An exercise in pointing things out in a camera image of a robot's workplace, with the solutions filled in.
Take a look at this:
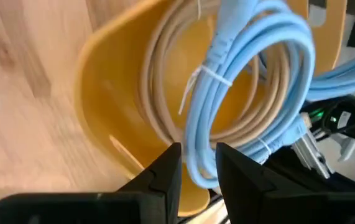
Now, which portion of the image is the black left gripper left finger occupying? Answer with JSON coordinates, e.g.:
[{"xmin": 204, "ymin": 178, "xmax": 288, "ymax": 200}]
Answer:
[{"xmin": 0, "ymin": 142, "xmax": 183, "ymax": 224}]

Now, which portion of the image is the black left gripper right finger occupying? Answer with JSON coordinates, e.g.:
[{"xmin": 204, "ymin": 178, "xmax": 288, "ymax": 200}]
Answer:
[{"xmin": 216, "ymin": 142, "xmax": 355, "ymax": 224}]

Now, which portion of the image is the light blue ethernet cable coil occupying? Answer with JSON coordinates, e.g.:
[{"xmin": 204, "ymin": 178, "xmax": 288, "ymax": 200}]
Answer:
[
  {"xmin": 178, "ymin": 0, "xmax": 316, "ymax": 190},
  {"xmin": 306, "ymin": 43, "xmax": 355, "ymax": 102}
]

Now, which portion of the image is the beige cable coil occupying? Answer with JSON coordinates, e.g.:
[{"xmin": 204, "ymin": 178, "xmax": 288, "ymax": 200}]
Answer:
[{"xmin": 136, "ymin": 0, "xmax": 292, "ymax": 149}]

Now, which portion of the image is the yellow plastic bin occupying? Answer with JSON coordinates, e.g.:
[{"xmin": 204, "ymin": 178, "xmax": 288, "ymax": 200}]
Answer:
[{"xmin": 73, "ymin": 0, "xmax": 348, "ymax": 217}]

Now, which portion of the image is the black device with green light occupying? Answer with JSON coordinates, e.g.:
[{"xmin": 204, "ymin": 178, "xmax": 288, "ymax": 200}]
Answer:
[{"xmin": 301, "ymin": 95, "xmax": 355, "ymax": 141}]

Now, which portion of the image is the silver metal bracket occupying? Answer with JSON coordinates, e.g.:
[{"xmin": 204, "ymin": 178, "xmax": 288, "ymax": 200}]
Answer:
[{"xmin": 292, "ymin": 136, "xmax": 334, "ymax": 180}]

